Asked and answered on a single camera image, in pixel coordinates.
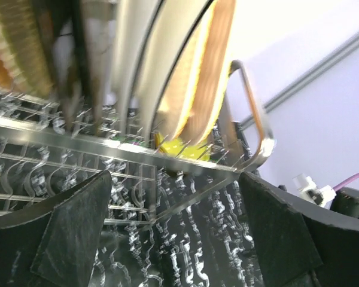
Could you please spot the yellow polka dot plate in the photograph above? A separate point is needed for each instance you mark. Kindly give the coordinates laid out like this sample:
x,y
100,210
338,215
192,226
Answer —
x,y
193,152

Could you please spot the cream square plate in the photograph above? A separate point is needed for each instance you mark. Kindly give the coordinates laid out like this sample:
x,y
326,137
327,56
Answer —
x,y
133,24

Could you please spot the white square plate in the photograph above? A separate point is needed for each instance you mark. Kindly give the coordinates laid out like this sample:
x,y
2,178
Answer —
x,y
171,29

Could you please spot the woven wicker plate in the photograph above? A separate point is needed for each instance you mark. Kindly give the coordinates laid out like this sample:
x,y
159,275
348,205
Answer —
x,y
21,50
194,95

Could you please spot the aluminium frame rail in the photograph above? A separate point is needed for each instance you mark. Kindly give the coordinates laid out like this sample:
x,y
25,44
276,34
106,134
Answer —
x,y
336,56

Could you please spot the stainless steel dish rack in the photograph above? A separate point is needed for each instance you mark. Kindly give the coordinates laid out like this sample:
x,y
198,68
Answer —
x,y
30,133

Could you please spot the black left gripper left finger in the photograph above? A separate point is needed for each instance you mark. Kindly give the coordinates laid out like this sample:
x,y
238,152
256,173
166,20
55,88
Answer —
x,y
54,242

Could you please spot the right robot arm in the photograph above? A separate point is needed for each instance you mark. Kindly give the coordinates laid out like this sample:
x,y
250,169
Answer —
x,y
346,202

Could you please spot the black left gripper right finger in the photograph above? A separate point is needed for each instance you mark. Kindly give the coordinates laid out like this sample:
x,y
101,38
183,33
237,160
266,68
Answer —
x,y
298,243

